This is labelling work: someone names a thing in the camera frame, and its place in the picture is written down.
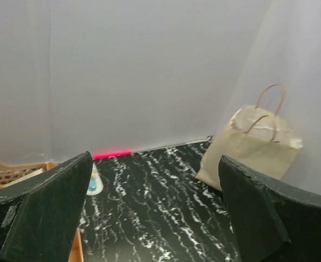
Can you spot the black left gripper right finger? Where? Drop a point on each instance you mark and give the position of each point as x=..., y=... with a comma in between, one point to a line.
x=271, y=220

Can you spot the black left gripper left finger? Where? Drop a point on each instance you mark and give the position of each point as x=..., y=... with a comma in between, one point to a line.
x=39, y=216

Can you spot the beige paper bag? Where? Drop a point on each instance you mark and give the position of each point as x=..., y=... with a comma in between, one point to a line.
x=255, y=137

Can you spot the peach plastic desk organizer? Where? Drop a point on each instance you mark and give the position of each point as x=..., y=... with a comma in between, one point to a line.
x=10, y=174

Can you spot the blue correction tape package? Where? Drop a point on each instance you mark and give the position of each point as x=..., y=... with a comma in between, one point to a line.
x=95, y=185

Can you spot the pink tape strip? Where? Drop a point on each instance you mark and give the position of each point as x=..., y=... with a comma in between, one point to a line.
x=107, y=154

